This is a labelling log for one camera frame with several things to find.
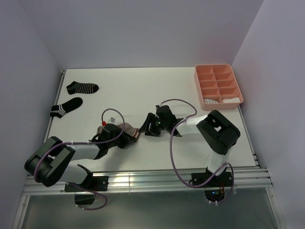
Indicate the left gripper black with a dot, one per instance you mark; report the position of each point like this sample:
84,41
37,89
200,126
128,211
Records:
127,140

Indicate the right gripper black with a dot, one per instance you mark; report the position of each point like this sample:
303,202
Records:
151,118

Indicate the taupe sock red cuff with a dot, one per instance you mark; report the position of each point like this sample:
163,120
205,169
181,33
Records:
110,131

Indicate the white sock black toe heel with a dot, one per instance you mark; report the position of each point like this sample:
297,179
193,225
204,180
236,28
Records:
210,101

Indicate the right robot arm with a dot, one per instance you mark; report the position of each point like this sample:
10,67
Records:
219,133

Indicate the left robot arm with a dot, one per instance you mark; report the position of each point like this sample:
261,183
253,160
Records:
51,162

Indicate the black sock white cuff stripes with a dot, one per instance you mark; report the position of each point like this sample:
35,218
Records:
61,110

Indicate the black sock thin white stripes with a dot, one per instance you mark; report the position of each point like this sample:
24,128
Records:
82,88

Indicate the pink divided organizer tray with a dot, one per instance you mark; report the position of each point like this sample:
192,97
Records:
218,82

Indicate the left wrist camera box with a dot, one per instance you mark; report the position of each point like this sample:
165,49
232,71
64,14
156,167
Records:
112,120

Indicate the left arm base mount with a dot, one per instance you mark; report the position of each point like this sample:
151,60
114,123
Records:
94,184

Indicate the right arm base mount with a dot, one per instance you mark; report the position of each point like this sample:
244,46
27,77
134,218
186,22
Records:
223,180

